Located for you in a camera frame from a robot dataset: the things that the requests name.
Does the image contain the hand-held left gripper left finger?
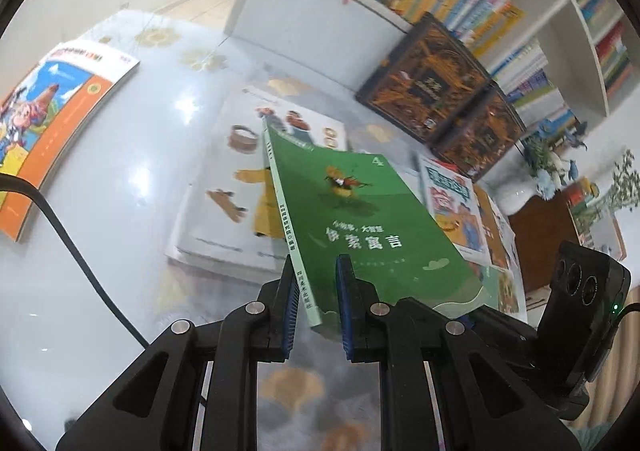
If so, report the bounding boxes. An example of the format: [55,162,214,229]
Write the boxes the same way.
[55,253,301,451]

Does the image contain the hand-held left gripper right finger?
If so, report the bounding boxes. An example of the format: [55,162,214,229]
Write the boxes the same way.
[335,253,583,451]

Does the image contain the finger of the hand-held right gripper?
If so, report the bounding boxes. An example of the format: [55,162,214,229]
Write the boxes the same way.
[471,307,541,369]

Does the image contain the green book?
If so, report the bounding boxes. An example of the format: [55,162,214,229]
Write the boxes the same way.
[261,117,488,337]

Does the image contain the shelf books group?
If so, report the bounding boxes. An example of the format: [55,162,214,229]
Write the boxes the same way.
[542,0,636,102]

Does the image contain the pale picture book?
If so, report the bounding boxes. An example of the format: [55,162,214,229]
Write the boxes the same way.
[480,263,528,327]

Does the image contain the brown wooden stand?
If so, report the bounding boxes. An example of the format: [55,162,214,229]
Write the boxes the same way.
[507,191,591,302]

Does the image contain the framed picture card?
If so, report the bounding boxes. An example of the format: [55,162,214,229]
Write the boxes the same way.
[567,181,626,262]

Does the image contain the thin illustrated book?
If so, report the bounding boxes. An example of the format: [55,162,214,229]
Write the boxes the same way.
[472,184,516,272]

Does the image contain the white book with yellow figure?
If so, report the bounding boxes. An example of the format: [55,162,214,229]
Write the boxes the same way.
[165,81,351,284]

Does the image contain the white vase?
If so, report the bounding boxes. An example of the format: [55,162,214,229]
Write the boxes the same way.
[500,181,541,218]

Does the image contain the cartoon book with blue title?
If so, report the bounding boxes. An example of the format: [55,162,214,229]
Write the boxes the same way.
[416,154,488,264]

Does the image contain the green leafy plant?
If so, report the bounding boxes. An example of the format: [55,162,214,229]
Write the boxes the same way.
[597,148,640,217]

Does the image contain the blue flower bouquet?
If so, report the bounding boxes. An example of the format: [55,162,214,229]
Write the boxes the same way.
[520,108,588,197]

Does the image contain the dark ornate book box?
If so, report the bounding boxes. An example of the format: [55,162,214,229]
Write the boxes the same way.
[356,12,493,142]
[432,86,528,182]

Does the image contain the white bookshelf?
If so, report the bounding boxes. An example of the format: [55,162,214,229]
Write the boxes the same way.
[530,0,640,117]

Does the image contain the orange cartoon book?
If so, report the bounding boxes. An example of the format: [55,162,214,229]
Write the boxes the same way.
[0,40,141,243]

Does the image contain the white cabinet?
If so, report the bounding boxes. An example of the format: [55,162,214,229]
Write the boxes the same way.
[223,0,416,87]

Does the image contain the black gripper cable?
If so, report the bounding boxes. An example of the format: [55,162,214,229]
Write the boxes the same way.
[612,302,640,332]
[0,175,151,349]

